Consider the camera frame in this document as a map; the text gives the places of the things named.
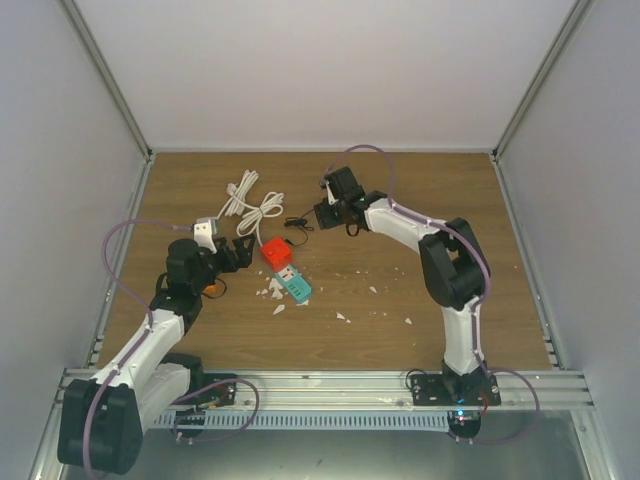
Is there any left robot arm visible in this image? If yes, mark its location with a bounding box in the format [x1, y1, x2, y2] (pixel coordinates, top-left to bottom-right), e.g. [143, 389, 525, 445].
[57, 234, 256, 475]

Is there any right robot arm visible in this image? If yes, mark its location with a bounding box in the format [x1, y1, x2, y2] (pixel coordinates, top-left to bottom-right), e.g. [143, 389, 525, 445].
[314, 167, 491, 405]

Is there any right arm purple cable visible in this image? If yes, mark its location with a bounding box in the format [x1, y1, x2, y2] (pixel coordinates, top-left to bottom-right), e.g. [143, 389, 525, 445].
[324, 144, 542, 445]

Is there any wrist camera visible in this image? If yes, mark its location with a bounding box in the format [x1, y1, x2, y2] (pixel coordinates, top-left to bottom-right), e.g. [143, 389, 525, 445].
[192, 217, 217, 253]
[319, 179, 337, 205]

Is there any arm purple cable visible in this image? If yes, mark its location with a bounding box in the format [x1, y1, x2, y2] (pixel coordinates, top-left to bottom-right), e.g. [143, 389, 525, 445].
[82, 218, 196, 475]
[324, 144, 542, 445]

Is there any slotted cable duct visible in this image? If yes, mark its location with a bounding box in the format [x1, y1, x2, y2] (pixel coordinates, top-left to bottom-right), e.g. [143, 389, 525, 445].
[152, 410, 449, 433]

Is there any black adapter cable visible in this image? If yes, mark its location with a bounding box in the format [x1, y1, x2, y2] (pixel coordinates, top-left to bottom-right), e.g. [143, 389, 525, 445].
[283, 212, 317, 249]

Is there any aluminium front rail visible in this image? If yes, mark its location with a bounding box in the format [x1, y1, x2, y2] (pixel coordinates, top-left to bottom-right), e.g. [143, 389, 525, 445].
[57, 368, 594, 412]

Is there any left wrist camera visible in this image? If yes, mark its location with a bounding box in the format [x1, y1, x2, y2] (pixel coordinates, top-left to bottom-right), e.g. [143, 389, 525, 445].
[192, 217, 217, 253]

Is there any white orange strip cord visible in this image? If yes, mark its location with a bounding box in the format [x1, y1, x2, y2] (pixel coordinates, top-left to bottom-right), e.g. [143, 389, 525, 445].
[213, 169, 260, 224]

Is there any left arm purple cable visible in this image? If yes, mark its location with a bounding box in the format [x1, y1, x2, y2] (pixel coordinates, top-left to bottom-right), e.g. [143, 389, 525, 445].
[82, 218, 196, 475]

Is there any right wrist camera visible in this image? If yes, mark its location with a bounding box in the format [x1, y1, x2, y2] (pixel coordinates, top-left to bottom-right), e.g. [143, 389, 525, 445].
[319, 179, 337, 205]

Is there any red cube adapter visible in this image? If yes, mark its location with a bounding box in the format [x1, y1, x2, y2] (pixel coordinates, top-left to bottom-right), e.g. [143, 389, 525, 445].
[260, 237, 292, 272]

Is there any white teal strip cord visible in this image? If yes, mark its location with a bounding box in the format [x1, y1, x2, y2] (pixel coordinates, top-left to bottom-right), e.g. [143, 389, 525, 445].
[235, 190, 286, 249]

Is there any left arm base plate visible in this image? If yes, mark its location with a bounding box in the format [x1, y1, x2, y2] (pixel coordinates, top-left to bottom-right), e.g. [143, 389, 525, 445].
[190, 373, 238, 410]

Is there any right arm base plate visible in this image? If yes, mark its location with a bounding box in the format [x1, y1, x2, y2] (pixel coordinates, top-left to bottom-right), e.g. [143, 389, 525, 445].
[405, 369, 502, 407]

